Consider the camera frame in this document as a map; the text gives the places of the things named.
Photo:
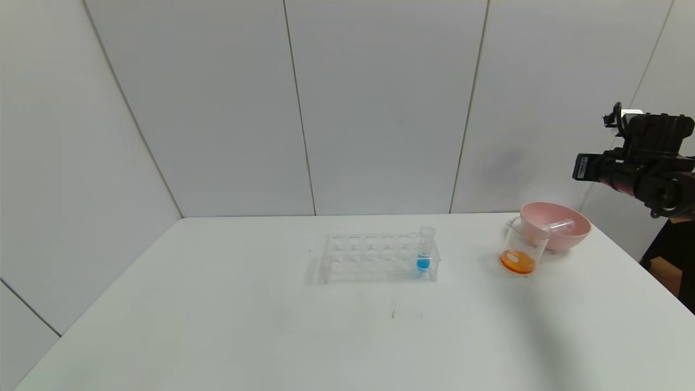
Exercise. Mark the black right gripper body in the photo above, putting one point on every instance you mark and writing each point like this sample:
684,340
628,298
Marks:
582,167

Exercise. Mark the test tube with red pigment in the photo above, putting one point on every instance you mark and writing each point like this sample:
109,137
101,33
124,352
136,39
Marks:
561,226

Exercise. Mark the black and silver right robot arm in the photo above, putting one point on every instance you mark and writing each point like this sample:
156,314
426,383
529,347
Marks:
670,174

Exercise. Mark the clear plastic beaker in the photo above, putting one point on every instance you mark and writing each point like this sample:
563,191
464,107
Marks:
520,255

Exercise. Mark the test tube with blue pigment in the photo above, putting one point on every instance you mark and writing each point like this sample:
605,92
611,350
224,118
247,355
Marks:
423,264

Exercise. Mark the clear acrylic test tube rack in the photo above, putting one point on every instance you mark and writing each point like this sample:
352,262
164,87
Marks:
372,266

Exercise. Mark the pink bowl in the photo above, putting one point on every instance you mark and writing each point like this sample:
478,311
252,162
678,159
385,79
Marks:
570,236

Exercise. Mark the tan flat object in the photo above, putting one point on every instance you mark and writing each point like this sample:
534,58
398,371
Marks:
685,220

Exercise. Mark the brown cardboard box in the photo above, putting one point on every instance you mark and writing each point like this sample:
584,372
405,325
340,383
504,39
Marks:
665,277

